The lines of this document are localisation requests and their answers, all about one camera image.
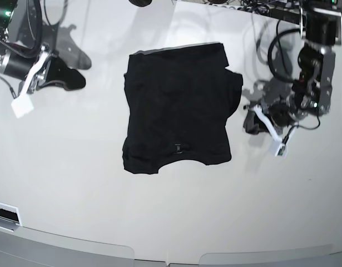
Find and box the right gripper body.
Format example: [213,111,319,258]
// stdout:
[23,44,58,93]

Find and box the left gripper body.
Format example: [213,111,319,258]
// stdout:
[266,96,299,131]

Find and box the black t-shirt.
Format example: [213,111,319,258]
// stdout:
[122,42,243,175]

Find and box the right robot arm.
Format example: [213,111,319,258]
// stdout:
[0,1,92,98]

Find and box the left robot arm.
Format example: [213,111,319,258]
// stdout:
[243,1,342,135]

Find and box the white slotted table fixture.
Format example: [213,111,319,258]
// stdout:
[0,202,23,232]

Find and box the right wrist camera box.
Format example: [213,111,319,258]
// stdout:
[11,95,34,118]

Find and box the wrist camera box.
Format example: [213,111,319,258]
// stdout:
[11,95,34,118]
[269,135,291,157]

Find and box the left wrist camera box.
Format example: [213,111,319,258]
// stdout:
[269,135,291,157]

